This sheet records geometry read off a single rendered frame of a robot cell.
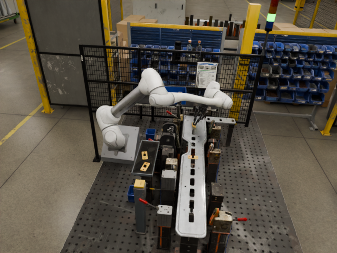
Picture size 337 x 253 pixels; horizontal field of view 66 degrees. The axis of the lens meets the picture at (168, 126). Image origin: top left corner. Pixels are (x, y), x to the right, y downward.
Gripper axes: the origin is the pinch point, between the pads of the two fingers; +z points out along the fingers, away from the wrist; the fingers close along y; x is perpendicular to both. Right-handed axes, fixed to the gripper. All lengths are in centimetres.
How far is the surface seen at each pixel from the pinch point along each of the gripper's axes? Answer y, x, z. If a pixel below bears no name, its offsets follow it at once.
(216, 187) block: 16, -81, 6
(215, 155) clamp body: 17.1, -43.5, 2.9
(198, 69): -12, 50, -36
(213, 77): 7, 50, -34
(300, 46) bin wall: 125, 174, -97
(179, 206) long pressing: -6, -96, 19
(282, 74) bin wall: 123, 171, -54
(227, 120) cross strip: 31.7, 14.9, -8.2
